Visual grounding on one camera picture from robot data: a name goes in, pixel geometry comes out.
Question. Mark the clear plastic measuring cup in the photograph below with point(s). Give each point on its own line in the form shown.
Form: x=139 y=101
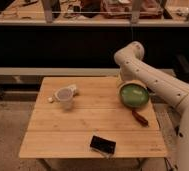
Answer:
x=65 y=97

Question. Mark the green round plate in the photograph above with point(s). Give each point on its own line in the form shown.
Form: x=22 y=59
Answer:
x=133 y=95

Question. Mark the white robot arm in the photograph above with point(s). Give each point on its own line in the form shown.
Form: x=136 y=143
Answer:
x=172 y=90

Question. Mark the red-brown handled tool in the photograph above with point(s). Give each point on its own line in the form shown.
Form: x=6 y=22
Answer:
x=140 y=118

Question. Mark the long metal shelf rail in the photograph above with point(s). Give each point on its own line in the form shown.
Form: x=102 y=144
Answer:
x=11 y=71

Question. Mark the black rectangular box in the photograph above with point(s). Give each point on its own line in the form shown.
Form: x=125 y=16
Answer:
x=103 y=145

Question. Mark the white crumpled object behind cup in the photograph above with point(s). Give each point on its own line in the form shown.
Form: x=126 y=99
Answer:
x=74 y=89

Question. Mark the wooden folding table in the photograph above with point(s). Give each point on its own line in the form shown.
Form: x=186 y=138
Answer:
x=97 y=111

